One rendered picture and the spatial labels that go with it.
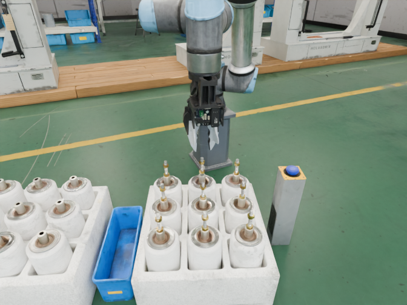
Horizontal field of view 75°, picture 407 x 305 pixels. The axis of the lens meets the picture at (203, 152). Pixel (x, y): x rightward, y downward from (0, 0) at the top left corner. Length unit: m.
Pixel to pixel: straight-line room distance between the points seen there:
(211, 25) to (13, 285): 0.78
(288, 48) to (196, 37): 2.83
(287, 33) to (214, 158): 2.26
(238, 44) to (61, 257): 0.92
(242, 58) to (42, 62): 1.88
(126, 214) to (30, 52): 1.86
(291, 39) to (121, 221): 2.85
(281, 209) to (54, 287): 0.70
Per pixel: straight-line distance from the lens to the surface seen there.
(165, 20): 0.69
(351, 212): 1.33
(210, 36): 0.56
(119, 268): 1.03
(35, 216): 0.95
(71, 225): 0.91
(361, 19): 4.32
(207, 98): 0.59
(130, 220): 1.10
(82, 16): 5.66
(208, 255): 0.74
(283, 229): 1.03
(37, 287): 0.87
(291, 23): 3.38
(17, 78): 2.64
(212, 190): 0.91
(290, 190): 0.90
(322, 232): 1.19
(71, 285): 0.84
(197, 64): 0.57
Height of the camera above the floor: 0.82
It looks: 32 degrees down
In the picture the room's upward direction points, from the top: straight up
